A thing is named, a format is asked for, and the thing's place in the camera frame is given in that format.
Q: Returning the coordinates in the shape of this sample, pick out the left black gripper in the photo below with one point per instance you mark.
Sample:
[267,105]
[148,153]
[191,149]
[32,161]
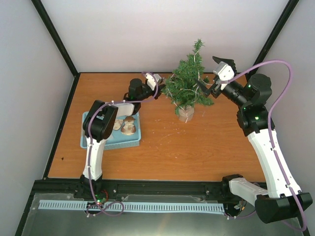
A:
[159,88]

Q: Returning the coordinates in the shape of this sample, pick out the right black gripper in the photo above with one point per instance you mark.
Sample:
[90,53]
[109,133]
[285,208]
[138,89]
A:
[216,84]

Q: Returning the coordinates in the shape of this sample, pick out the small green christmas tree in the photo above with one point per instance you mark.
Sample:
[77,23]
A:
[188,83]

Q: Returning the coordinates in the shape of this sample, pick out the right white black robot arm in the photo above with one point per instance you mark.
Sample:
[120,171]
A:
[283,198]

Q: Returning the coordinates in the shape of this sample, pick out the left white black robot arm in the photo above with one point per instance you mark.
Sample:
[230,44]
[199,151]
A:
[99,124]

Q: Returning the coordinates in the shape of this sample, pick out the snowman ornament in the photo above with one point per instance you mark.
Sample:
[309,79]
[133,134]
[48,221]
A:
[128,127]

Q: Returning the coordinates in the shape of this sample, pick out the beige wooden heart ornament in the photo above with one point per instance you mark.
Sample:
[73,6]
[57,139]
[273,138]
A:
[118,124]

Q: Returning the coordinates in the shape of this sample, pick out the blue plastic basket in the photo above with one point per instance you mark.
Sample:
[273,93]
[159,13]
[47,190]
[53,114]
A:
[117,140]

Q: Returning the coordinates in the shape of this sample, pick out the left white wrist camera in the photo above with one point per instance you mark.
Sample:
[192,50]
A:
[152,80]

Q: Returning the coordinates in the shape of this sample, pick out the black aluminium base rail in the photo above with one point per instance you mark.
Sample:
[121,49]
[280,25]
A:
[120,189]

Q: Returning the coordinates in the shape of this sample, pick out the light blue cable duct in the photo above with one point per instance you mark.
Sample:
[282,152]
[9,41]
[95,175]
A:
[136,207]

